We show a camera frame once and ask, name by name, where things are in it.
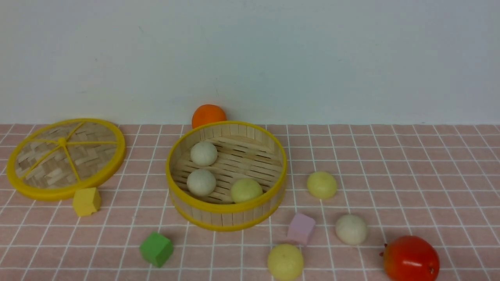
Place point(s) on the white bun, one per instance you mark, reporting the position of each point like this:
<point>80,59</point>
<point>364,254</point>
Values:
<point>351,229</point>
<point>201,182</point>
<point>204,154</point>

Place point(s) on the yellow bun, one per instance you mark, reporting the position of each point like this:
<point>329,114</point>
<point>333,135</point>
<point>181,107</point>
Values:
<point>285,262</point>
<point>245,189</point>
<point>322,185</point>

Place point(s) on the yellow bamboo steamer tray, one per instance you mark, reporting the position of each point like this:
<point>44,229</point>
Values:
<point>244,151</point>

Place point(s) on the yellow woven steamer lid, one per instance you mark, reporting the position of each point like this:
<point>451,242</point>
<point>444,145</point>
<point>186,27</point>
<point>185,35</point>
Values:
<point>55,161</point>

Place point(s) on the orange fruit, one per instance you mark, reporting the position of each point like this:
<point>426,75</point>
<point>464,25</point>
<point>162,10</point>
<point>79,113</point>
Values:
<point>207,113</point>

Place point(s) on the pink cube block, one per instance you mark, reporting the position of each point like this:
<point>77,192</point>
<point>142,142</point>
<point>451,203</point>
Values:
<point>300,229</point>

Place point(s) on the green cube block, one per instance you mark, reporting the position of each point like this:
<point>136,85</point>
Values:
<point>156,249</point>

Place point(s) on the yellow cube block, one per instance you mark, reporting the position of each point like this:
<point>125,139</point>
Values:
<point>86,201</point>

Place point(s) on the pink checked tablecloth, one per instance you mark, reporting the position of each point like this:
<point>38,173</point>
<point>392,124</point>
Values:
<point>438,182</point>

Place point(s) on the red tomato fruit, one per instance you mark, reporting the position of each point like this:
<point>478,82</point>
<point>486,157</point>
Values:
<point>410,258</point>

